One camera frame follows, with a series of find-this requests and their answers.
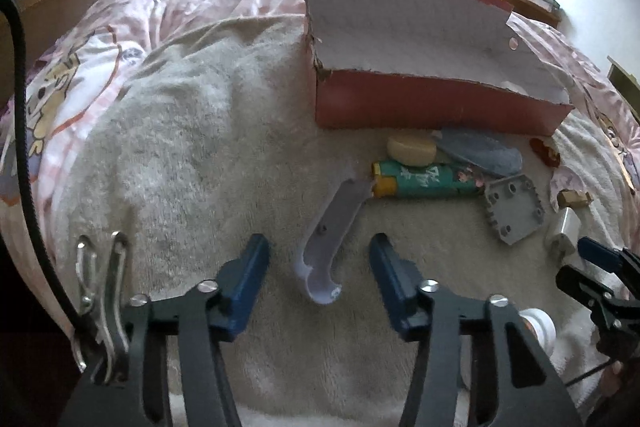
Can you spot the grey square plastic plate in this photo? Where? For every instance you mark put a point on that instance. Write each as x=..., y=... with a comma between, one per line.
x=515, y=212

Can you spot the beige towel blanket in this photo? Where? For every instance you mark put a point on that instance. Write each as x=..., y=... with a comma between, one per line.
x=200, y=132

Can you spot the metal spring clip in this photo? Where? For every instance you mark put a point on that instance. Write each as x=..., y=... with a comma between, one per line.
x=120, y=267

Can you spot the pink printed quilt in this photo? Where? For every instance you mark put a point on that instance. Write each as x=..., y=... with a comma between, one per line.
x=150, y=7

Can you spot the person's right hand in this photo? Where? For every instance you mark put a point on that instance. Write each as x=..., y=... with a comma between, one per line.
x=611, y=381

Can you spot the red cardboard box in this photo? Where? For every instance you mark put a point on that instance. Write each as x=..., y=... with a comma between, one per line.
x=425, y=107

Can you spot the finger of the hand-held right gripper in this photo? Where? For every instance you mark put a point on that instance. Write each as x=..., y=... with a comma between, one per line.
x=597, y=253
x=575, y=282

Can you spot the olive wooden furniture edge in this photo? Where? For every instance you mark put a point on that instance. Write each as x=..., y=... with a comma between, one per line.
x=625, y=82

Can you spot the white rectangular block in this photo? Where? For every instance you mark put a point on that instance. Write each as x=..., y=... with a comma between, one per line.
x=565, y=229

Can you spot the green printed lighter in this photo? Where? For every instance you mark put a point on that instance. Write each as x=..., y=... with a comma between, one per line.
x=425, y=179

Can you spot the grey insole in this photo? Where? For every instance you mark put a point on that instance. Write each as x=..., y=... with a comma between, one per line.
x=480, y=152

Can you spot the pale curved plastic bracket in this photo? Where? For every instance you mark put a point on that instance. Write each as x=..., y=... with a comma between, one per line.
x=340, y=207

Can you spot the small red-brown object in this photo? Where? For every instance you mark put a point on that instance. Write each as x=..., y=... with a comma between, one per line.
x=545, y=152

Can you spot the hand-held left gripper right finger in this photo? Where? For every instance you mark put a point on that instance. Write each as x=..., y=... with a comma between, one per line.
x=392, y=277

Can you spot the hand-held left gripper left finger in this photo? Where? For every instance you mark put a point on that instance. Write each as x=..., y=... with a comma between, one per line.
x=247, y=277

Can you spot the yellow round puck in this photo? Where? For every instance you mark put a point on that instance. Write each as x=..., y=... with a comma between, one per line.
x=410, y=149

